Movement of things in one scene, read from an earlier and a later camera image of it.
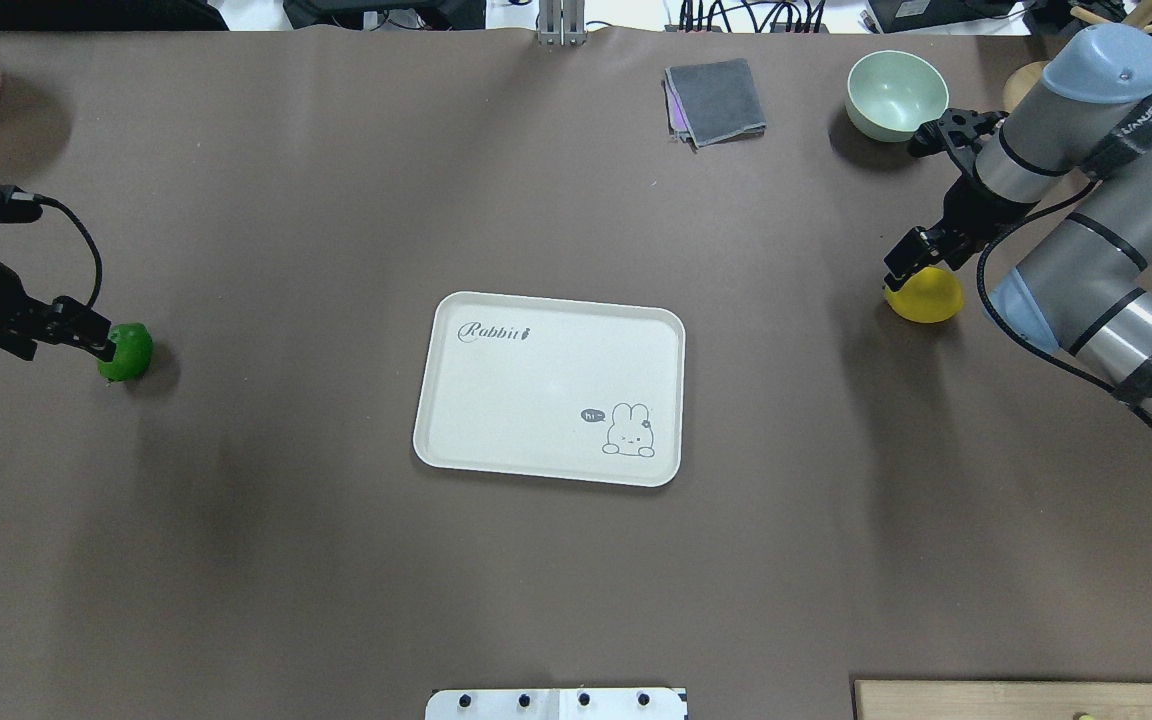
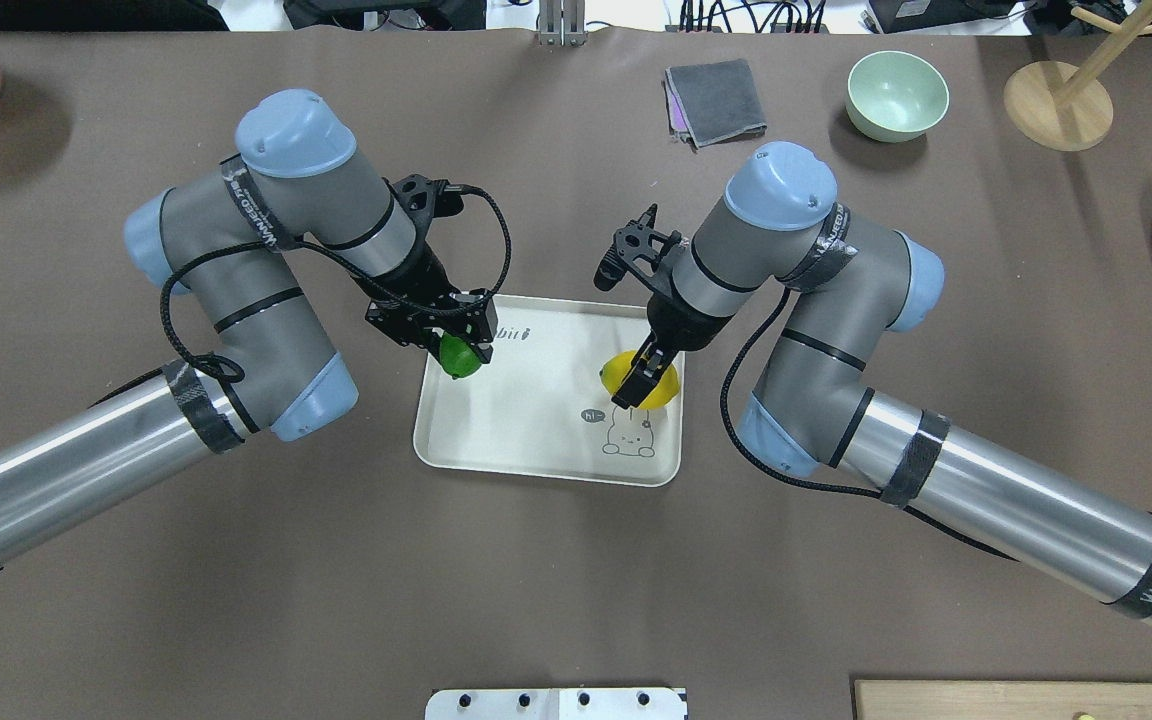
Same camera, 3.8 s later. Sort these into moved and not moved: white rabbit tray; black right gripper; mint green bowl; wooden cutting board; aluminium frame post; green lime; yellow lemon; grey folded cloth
Moved: green lime; black right gripper; yellow lemon
Not moved: grey folded cloth; aluminium frame post; mint green bowl; wooden cutting board; white rabbit tray
